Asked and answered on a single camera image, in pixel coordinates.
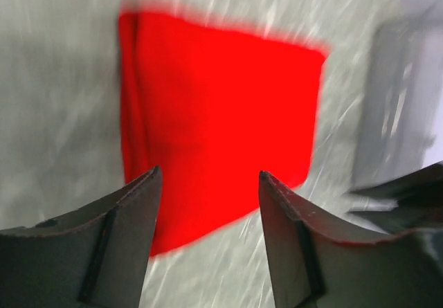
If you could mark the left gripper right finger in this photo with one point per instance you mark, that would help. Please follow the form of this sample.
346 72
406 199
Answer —
317 259

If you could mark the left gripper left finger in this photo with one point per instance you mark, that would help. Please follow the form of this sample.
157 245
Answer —
95 256

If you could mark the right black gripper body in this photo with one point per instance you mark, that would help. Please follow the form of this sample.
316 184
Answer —
417 199

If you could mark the red t shirt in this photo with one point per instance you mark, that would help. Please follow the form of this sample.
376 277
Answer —
212 107

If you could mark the clear plastic bin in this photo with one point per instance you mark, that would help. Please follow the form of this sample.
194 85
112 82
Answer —
400 130

